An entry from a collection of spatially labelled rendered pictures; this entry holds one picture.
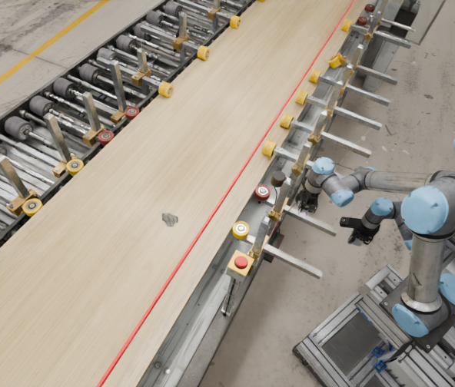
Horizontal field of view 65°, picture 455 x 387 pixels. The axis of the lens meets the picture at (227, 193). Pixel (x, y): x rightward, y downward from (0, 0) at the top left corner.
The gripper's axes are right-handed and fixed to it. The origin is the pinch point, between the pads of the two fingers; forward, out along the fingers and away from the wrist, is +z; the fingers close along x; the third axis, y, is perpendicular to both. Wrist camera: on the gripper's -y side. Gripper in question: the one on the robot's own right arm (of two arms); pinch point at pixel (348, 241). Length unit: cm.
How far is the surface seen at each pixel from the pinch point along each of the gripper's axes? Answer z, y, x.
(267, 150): -13, -56, 22
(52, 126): -27, -145, -32
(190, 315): 21, -52, -63
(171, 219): -8, -78, -37
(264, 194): -8.0, -46.5, -1.9
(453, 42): 82, 57, 413
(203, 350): 13, -39, -75
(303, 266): -3.0, -15.3, -25.8
